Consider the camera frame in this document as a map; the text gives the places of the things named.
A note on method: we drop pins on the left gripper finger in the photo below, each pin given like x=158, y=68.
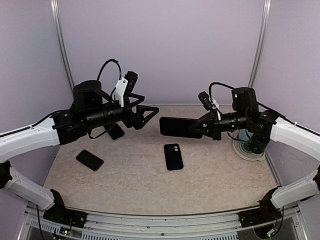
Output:
x=138, y=99
x=143, y=115

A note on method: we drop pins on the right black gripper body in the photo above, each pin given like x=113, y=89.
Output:
x=241, y=122

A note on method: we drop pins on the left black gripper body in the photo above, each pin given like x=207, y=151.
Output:
x=99, y=117

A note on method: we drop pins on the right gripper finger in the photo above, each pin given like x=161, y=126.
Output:
x=204, y=129
x=205, y=121

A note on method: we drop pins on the black smartphone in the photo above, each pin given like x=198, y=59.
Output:
x=89, y=160
x=178, y=127

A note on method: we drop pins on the black phone case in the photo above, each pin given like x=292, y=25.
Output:
x=115, y=132
x=173, y=157

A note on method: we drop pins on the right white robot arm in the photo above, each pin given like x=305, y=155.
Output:
x=265, y=126

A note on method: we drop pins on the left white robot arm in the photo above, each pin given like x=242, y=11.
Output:
x=91, y=108

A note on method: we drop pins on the blue cup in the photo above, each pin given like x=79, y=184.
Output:
x=244, y=135

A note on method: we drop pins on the white round plate stack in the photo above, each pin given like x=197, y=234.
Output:
x=243, y=151

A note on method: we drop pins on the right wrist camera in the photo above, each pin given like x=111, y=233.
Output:
x=210, y=104

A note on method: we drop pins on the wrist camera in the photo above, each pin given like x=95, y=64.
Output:
x=210, y=104
x=123, y=86

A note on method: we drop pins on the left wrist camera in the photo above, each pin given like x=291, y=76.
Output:
x=123, y=86

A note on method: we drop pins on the right aluminium frame post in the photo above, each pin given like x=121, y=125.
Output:
x=260, y=42

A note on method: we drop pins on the aluminium frame post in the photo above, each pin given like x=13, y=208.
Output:
x=61, y=43
x=260, y=42

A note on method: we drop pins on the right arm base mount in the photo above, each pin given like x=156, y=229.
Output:
x=258, y=216

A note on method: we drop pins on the front aluminium rail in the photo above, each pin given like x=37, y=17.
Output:
x=224, y=225

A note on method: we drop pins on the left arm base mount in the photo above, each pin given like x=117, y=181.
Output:
x=65, y=216

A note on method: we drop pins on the left aluminium frame post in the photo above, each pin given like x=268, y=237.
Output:
x=61, y=43

